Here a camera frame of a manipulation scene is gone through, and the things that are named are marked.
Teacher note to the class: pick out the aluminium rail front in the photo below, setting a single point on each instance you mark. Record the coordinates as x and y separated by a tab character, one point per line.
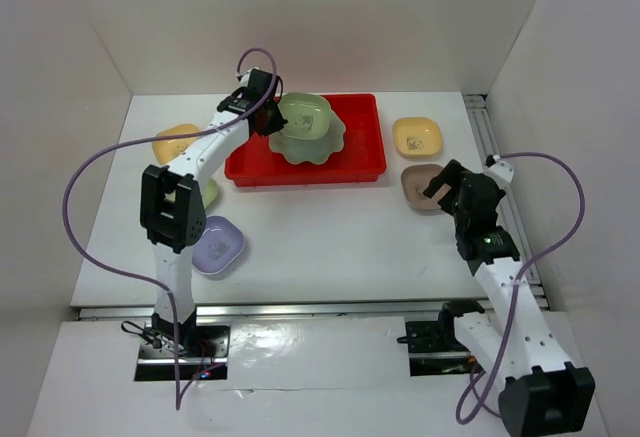
294	310

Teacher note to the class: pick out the purple square plate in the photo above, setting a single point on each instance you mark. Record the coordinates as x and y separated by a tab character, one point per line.
220	244

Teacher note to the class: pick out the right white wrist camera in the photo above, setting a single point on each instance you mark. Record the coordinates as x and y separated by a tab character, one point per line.
499	170

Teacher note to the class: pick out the yellow square plate left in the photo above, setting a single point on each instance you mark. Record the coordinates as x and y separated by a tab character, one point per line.
167	150

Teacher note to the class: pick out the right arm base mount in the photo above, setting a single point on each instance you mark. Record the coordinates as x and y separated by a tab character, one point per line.
429	354

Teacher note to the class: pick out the yellow square plate right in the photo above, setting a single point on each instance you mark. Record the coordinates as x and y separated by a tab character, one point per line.
417	137

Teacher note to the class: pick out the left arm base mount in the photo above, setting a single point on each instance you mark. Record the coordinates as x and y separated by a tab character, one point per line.
206	359

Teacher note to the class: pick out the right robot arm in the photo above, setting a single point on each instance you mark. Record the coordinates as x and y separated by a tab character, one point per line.
540	390

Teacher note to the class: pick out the green square plate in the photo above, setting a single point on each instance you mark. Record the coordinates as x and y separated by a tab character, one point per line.
209	193
307	116

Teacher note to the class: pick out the red plastic bin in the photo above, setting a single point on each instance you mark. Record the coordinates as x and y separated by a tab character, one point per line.
362	160

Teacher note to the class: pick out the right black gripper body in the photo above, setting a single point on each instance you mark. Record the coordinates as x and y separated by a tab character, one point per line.
456	211

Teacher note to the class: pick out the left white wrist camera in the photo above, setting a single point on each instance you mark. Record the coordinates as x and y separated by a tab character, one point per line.
244	75

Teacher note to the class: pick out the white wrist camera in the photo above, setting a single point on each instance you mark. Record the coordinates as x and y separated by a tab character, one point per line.
499	170
244	75

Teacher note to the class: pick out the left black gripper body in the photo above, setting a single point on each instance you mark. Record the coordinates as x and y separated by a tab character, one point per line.
272	122

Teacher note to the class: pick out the large green scalloped bowl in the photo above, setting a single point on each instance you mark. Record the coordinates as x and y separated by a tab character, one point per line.
317	151

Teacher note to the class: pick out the brown square plate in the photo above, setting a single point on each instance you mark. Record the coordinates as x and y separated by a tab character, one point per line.
414	180

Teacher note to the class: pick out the yellow square plate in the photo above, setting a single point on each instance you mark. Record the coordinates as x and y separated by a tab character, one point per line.
417	137
167	150

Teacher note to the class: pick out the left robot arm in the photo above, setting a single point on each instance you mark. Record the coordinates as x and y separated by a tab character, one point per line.
172	210

